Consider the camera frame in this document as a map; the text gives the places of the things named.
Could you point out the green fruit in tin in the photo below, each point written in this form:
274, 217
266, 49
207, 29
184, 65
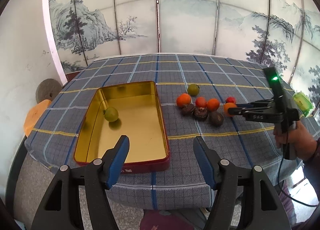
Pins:
111, 114

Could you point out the orange tangerine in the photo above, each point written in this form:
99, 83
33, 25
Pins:
213, 105
227, 106
183, 99

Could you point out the painted landscape folding screen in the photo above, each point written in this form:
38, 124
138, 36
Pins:
282, 33

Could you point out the dark brown fruit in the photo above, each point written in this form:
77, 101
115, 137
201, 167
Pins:
200, 113
216, 118
188, 110

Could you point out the orange stool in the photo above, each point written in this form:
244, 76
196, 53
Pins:
34, 115

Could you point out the green fruit on table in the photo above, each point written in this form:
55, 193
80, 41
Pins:
193, 90

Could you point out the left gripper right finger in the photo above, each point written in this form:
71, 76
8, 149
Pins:
261, 207

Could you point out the gold red tin box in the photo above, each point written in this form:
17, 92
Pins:
140, 118

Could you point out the green package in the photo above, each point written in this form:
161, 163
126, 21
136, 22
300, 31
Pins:
303, 103

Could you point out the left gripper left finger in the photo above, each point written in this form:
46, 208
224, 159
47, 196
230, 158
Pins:
60, 205

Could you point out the person's right hand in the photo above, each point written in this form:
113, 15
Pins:
303, 142

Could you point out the red tomato middle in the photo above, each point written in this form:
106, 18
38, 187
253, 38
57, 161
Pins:
201, 102

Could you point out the small red fruit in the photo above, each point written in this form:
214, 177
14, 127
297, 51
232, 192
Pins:
231, 100

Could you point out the blue plaid tablecloth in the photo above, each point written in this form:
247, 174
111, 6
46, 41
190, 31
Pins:
53, 140

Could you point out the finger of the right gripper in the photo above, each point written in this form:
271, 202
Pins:
250, 104
240, 111

